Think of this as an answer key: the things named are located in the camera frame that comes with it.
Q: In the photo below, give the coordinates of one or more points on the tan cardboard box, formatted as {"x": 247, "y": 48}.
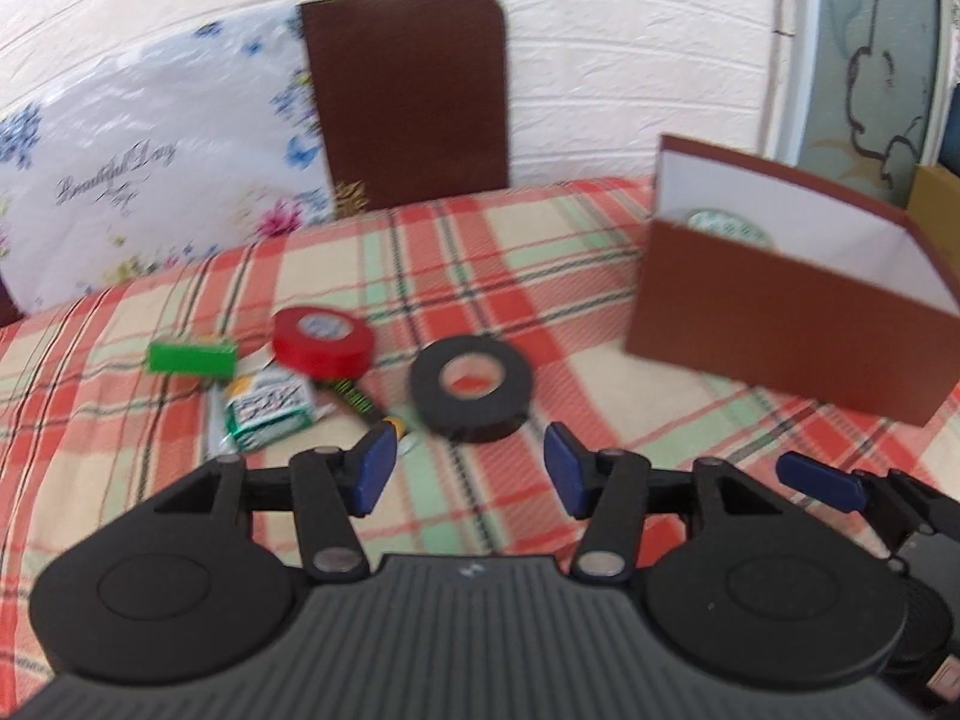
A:
{"x": 937, "y": 210}

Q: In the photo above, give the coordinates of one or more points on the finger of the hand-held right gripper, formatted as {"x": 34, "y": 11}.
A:
{"x": 817, "y": 481}

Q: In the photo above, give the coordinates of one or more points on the plaid blanket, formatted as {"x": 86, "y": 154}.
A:
{"x": 525, "y": 270}

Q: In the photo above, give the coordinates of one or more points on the brown cardboard box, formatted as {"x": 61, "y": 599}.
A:
{"x": 780, "y": 322}

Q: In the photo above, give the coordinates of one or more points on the black tape roll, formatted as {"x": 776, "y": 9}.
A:
{"x": 442, "y": 409}

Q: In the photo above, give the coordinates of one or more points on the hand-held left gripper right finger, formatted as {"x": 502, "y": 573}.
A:
{"x": 564, "y": 474}

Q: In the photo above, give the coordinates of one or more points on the cartoon glass panel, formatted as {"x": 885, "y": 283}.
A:
{"x": 862, "y": 52}

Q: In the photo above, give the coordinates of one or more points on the white door frame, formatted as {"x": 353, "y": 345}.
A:
{"x": 787, "y": 52}

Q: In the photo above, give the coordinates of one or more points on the green rectangular block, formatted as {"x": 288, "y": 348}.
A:
{"x": 191, "y": 358}

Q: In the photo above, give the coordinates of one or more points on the red tape roll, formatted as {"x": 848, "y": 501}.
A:
{"x": 322, "y": 341}

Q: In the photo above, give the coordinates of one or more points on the black pen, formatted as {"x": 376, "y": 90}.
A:
{"x": 358, "y": 401}

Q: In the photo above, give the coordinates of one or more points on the brown chair back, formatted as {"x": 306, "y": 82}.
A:
{"x": 409, "y": 97}

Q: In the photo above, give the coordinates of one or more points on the floral white cloth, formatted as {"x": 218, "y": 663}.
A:
{"x": 150, "y": 165}

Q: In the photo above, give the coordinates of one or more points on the green patterned tape roll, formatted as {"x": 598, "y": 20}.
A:
{"x": 724, "y": 226}

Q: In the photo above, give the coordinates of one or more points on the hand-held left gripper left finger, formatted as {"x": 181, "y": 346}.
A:
{"x": 373, "y": 465}

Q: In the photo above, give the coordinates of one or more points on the green and white packet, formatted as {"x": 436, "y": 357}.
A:
{"x": 262, "y": 409}

